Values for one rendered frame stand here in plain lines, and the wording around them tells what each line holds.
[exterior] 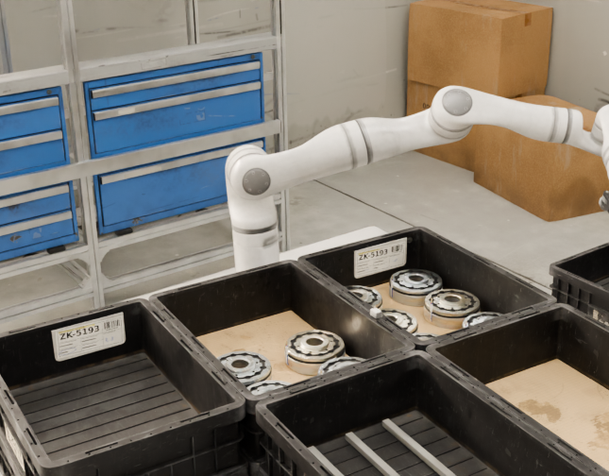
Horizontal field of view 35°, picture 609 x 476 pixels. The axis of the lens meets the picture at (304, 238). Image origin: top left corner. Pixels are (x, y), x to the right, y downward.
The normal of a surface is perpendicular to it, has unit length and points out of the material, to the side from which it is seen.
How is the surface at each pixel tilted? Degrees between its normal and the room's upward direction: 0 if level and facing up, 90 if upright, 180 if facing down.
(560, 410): 0
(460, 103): 48
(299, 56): 90
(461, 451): 0
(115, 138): 90
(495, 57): 90
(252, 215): 18
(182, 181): 90
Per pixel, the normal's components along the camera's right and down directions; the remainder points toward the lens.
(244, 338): -0.02, -0.92
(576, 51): -0.81, 0.24
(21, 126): 0.58, 0.32
